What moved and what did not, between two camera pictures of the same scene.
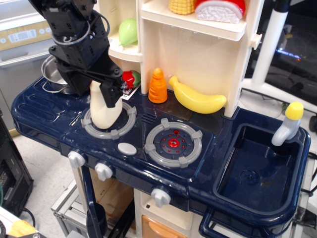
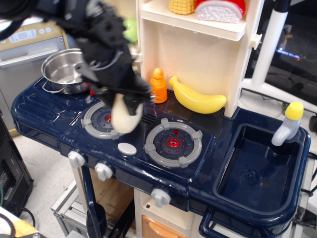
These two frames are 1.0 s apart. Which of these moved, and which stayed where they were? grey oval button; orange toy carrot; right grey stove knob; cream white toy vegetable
Moved: cream white toy vegetable
Stayed: orange toy carrot; grey oval button; right grey stove knob
